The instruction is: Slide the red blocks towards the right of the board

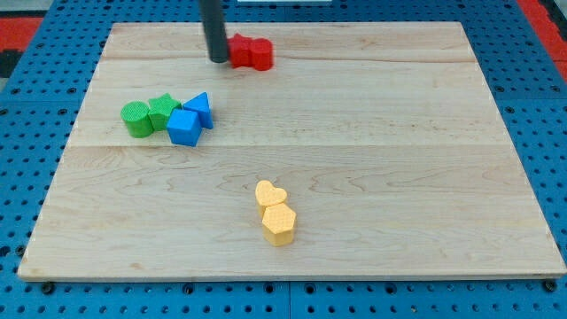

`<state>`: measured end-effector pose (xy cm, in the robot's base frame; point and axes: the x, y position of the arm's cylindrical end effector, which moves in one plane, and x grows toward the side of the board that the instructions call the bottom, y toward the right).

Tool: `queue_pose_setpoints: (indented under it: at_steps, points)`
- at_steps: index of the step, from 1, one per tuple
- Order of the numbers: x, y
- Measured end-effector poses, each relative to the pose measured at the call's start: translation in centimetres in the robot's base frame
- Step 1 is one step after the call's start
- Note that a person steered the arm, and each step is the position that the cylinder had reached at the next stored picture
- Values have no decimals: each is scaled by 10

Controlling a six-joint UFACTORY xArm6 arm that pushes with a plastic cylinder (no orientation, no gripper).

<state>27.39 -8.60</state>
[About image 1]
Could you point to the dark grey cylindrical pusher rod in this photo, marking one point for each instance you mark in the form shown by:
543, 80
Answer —
214, 28

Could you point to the red star block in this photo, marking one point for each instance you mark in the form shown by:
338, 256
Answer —
239, 51

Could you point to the red cylinder block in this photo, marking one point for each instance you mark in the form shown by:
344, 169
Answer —
261, 52

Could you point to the light wooden board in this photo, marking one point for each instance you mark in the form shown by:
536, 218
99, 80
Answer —
385, 135

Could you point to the blue triangle block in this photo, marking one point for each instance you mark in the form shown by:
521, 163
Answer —
200, 105

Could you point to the green star block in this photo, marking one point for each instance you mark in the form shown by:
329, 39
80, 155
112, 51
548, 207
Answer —
161, 109

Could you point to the blue cube block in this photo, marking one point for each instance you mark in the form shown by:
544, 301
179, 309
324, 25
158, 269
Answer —
184, 128

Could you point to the green cylinder block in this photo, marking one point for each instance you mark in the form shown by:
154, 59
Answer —
135, 116

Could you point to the yellow heart block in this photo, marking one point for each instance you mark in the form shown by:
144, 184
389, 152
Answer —
267, 194

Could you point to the yellow hexagon block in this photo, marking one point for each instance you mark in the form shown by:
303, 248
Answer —
278, 224

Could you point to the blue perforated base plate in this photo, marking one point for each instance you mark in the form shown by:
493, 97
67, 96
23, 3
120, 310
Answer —
43, 95

